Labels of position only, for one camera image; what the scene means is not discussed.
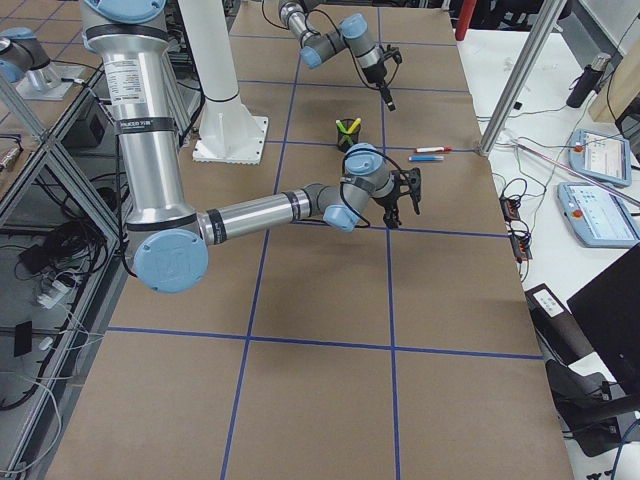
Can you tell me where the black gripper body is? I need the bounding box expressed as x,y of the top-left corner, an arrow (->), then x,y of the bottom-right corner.
361,62 -> 388,90
374,170 -> 404,215

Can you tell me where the yellow highlighter pen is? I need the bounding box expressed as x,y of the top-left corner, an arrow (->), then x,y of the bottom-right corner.
347,117 -> 361,134

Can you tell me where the blue highlighter pen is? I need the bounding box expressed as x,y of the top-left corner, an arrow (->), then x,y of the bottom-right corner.
408,155 -> 445,163

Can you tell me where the green highlighter pen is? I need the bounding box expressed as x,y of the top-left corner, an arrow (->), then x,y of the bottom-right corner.
335,120 -> 349,135

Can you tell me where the red white marker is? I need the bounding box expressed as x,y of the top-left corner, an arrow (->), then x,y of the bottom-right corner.
415,146 -> 452,154

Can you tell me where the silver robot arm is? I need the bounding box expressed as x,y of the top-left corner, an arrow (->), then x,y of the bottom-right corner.
81,1 -> 421,293
278,1 -> 402,111

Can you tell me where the black mesh pen cup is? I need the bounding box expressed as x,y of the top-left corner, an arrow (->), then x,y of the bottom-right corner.
336,118 -> 361,153

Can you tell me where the red cylinder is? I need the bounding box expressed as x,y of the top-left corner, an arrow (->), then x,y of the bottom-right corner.
455,0 -> 477,41

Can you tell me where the orange black usb hub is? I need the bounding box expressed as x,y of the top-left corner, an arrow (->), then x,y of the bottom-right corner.
500,197 -> 521,222

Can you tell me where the black water bottle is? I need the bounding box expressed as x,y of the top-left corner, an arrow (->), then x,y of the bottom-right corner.
566,52 -> 611,108

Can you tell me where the lower teach pendant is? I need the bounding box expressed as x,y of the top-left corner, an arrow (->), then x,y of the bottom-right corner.
557,182 -> 639,248

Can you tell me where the teach pendant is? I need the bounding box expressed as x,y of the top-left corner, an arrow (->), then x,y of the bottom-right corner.
568,129 -> 632,188
557,182 -> 639,248

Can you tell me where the upper teach pendant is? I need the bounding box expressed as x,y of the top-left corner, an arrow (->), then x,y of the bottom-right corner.
568,129 -> 632,188

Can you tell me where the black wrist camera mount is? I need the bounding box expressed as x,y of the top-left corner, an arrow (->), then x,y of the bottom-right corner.
397,167 -> 422,215

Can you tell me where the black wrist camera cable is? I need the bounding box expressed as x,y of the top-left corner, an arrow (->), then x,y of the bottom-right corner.
337,152 -> 401,232

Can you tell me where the white camera pillar base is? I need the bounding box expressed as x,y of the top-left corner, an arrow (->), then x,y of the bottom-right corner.
179,0 -> 269,165

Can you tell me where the aluminium frame post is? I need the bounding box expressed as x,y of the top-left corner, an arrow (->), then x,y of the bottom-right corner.
477,0 -> 566,157

